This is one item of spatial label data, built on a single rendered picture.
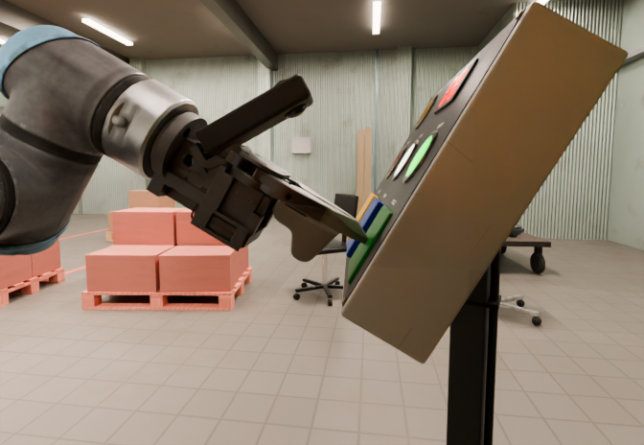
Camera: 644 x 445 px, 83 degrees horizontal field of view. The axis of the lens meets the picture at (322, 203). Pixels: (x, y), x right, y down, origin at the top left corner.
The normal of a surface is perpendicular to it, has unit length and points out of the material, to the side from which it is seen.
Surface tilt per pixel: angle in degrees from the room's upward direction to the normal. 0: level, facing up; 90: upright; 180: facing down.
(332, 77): 90
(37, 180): 77
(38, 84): 87
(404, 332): 90
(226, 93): 90
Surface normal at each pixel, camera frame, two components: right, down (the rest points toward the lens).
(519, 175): -0.09, 0.08
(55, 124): 0.45, 0.32
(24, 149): 0.16, 0.15
